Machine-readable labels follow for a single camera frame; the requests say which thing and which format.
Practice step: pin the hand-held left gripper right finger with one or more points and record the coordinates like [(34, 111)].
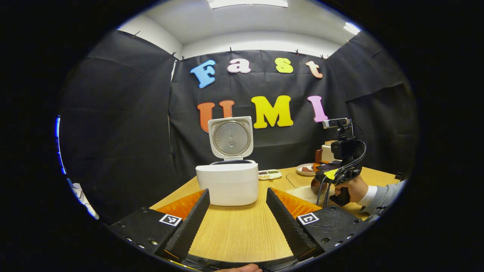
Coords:
[(289, 226)]

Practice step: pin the white divided grain tray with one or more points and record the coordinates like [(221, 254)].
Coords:
[(270, 174)]

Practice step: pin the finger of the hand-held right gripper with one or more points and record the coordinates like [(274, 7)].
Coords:
[(318, 155)]

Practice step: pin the brown meat piece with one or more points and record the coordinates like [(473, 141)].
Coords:
[(307, 169)]

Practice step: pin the white rice cooker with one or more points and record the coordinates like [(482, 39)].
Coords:
[(230, 185)]

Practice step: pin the white toaster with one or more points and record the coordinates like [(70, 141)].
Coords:
[(326, 153)]

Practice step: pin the clear rice container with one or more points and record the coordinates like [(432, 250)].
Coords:
[(298, 180)]

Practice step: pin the white round plate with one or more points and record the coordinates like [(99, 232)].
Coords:
[(302, 173)]

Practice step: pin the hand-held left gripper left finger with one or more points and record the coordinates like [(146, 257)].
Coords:
[(187, 230)]

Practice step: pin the white equipment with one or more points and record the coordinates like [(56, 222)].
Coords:
[(81, 196)]

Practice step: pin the small ceiling light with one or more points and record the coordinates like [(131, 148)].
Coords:
[(351, 28)]

